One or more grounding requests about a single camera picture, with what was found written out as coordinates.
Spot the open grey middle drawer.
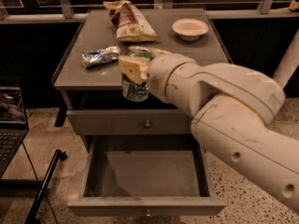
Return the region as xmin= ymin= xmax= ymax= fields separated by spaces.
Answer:
xmin=68 ymin=134 xmax=225 ymax=217

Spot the grey top drawer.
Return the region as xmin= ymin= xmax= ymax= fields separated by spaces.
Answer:
xmin=67 ymin=109 xmax=190 ymax=135

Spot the black stand leg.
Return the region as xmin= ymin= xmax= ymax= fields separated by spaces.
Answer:
xmin=24 ymin=149 xmax=67 ymax=224

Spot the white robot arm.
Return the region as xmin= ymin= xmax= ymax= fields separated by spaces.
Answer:
xmin=118 ymin=53 xmax=299 ymax=212

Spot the grey drawer cabinet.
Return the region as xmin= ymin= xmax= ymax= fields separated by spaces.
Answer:
xmin=53 ymin=8 xmax=232 ymax=143

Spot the green soda can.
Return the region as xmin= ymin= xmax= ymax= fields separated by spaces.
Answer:
xmin=122 ymin=46 xmax=153 ymax=102

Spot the black laptop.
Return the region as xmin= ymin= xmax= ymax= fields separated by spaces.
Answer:
xmin=0 ymin=77 xmax=29 ymax=177

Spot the white paper bowl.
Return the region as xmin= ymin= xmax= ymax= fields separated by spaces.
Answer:
xmin=172 ymin=19 xmax=209 ymax=41

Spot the brown white chip bag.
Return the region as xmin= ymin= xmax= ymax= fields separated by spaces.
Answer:
xmin=103 ymin=0 xmax=158 ymax=42

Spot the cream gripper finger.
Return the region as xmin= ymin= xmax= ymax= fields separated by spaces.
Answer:
xmin=149 ymin=48 xmax=170 ymax=58
xmin=118 ymin=55 xmax=149 ymax=84

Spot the yellow object on ledge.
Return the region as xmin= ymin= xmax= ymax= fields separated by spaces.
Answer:
xmin=289 ymin=0 xmax=299 ymax=11

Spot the white diagonal pillar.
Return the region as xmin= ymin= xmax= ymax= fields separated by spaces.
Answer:
xmin=273 ymin=29 xmax=299 ymax=88

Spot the metal window railing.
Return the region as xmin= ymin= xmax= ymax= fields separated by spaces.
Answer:
xmin=0 ymin=0 xmax=299 ymax=24

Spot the crushed blue silver can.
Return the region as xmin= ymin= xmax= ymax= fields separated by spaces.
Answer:
xmin=81 ymin=46 xmax=121 ymax=68

